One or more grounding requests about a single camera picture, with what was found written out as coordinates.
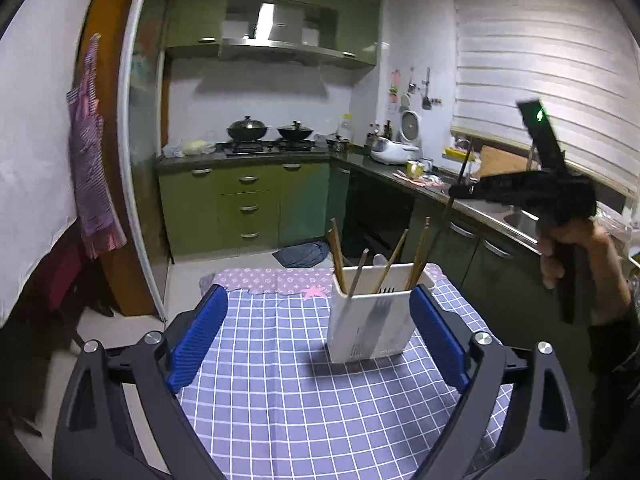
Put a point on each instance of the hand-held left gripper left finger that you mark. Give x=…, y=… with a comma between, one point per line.
x=197, y=340

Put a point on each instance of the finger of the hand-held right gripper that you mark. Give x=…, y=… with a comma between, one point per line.
x=470, y=191

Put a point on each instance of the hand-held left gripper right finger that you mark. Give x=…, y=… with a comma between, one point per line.
x=440, y=340

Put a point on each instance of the long bamboo chopstick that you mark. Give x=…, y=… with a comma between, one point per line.
x=462, y=170

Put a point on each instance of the white plastic utensil holder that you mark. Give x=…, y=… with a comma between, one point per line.
x=370, y=320

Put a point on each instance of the bunch of wooden chopsticks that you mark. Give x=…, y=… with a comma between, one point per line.
x=338, y=255

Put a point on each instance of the person's right forearm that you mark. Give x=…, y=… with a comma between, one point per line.
x=615, y=370

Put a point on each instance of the person's right hand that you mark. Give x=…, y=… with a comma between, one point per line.
x=605, y=270

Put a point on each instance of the steel kitchen sink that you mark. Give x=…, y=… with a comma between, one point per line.
x=520, y=220

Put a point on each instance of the yellow plastic item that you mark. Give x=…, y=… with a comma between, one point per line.
x=455, y=152

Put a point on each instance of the wooden cutting board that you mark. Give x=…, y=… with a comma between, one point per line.
x=500, y=160

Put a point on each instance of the pink dish cloth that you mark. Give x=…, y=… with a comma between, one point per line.
x=415, y=180

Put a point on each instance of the small yellowish cup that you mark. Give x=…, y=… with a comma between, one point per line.
x=413, y=168

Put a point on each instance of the green sink base cabinet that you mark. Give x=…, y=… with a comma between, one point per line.
x=450, y=255

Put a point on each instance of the low white rice cooker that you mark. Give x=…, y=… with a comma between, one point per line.
x=392, y=152

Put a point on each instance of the white desk fan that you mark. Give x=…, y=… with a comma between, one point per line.
x=411, y=127

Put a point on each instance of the purple patterned cloth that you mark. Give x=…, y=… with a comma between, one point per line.
x=270, y=277

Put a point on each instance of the black hanging spatula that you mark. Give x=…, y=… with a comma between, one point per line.
x=427, y=102

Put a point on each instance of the white spoon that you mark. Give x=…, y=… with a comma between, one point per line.
x=380, y=260

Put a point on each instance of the blue checked tablecloth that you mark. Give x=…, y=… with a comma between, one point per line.
x=300, y=410

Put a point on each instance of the small paper star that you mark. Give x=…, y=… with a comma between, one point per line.
x=312, y=292

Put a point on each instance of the pink hanging item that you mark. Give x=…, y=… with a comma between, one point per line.
x=396, y=90

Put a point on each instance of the green stove base cabinet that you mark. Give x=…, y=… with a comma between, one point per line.
x=200, y=210

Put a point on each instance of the dark blue floor rag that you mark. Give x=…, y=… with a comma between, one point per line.
x=300, y=255

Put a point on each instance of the white window blind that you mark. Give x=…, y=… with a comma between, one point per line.
x=500, y=60

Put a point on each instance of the clear oil bottle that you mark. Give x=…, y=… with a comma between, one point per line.
x=346, y=130

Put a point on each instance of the small steel pot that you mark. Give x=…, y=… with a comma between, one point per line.
x=337, y=144

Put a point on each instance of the dark red cloth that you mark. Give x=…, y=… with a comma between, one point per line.
x=65, y=270

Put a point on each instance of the dark kitchen countertop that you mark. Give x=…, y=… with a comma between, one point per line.
x=175, y=160

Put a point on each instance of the small black lidded wok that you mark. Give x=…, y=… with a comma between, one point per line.
x=296, y=132

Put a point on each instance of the pale yellow food bag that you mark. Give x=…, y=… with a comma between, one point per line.
x=195, y=147

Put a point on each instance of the black gas stove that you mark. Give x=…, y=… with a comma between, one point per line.
x=250, y=149

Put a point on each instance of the purple striped apron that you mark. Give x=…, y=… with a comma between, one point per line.
x=90, y=170

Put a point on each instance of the large black lidded wok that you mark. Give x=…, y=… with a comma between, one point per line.
x=247, y=132

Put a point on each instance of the steel range hood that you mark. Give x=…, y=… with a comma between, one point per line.
x=272, y=25

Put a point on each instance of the white hanging sheet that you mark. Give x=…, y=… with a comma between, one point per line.
x=35, y=135

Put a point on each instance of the green upper kitchen cabinets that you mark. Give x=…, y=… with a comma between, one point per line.
x=195, y=15

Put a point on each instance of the white sliding door frame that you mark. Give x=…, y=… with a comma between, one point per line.
x=131, y=160

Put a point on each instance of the brown wooden door frame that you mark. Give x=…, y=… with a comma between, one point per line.
x=110, y=110

